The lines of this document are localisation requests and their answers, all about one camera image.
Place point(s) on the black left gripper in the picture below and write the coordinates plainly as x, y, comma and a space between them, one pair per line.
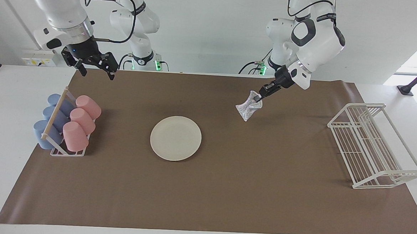
283, 78

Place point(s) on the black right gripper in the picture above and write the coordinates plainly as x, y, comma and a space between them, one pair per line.
85, 51

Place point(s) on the crinkled clear plastic bag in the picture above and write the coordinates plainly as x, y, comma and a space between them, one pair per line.
247, 110

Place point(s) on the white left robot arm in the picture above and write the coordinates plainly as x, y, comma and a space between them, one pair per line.
319, 48

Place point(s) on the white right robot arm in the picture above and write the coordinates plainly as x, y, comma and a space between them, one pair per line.
64, 6

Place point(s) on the cream round plate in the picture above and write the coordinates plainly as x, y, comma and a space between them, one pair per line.
175, 138

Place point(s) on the pink plastic cup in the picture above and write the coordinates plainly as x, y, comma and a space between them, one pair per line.
83, 120
89, 106
75, 136

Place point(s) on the blue plastic cup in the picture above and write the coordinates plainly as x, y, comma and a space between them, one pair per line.
41, 133
60, 118
66, 105

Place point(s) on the white cup holder rack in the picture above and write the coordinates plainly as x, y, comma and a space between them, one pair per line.
55, 114

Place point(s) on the brown table mat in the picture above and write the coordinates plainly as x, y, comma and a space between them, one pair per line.
247, 197

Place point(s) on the white wall socket box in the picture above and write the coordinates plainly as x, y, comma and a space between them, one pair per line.
36, 56

